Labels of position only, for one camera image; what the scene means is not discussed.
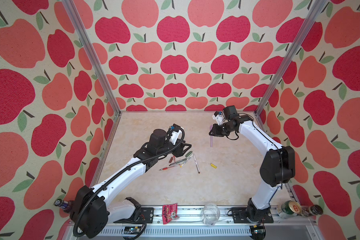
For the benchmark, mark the aluminium front rail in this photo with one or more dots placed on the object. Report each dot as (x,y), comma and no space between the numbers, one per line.
(190,226)

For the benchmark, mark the purple bottle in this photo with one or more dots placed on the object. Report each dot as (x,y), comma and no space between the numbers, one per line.
(66,206)

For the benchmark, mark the left aluminium corner post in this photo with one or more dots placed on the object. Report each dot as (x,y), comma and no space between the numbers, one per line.
(78,24)

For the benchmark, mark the white pen brown end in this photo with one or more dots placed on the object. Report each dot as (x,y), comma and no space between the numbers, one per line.
(196,164)

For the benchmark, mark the clear plastic cup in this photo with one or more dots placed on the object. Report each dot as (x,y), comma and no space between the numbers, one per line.
(210,214)

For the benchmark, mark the aluminium corner post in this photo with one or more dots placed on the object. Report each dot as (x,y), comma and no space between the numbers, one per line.
(78,24)
(316,9)

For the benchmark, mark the pink fountain pen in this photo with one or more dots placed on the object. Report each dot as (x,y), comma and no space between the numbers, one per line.
(211,139)

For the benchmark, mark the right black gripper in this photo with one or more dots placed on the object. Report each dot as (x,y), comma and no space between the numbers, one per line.
(214,131)

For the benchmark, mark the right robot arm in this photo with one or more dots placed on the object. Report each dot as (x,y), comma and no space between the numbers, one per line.
(277,168)

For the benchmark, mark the red gel pen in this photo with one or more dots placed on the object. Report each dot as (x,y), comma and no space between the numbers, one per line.
(169,167)

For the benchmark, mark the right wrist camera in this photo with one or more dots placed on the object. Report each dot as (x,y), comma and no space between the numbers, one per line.
(219,117)

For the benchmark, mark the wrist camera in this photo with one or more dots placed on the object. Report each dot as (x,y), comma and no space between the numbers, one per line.
(219,117)
(174,132)

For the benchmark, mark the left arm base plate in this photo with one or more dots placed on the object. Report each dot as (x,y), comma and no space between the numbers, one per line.
(140,216)

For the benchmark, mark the green drink can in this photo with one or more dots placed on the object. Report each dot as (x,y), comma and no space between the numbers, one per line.
(289,209)

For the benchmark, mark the green marker pen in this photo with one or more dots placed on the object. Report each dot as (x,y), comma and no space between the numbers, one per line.
(178,162)

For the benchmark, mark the right aluminium corner post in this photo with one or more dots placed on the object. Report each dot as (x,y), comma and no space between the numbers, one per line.
(316,9)

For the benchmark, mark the pink snack packet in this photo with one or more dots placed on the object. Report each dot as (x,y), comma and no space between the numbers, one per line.
(170,213)

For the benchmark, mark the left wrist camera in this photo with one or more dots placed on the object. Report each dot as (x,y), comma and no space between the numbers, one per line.
(174,132)

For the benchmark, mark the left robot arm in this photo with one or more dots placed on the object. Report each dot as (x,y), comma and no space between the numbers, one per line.
(92,209)

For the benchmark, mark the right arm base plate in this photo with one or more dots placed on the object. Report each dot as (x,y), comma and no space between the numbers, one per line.
(251,216)

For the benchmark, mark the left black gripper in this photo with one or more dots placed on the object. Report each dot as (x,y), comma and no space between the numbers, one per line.
(178,151)

